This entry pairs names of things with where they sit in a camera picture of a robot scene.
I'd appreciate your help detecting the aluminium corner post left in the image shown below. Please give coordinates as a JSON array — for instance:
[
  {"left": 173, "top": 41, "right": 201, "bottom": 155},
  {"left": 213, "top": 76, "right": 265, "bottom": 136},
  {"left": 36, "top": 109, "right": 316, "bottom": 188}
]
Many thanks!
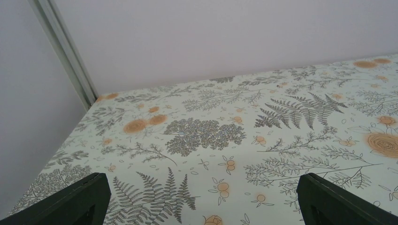
[{"left": 28, "top": 0, "right": 98, "bottom": 111}]

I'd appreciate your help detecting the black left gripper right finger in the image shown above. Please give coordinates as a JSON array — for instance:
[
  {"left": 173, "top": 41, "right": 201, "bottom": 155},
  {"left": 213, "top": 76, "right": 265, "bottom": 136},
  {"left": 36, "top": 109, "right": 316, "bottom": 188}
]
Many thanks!
[{"left": 297, "top": 173, "right": 398, "bottom": 225}]

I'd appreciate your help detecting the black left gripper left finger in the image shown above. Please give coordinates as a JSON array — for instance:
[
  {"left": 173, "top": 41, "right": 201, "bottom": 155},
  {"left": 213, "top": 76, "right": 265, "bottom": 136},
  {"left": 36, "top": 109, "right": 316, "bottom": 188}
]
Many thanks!
[{"left": 0, "top": 172, "right": 111, "bottom": 225}]

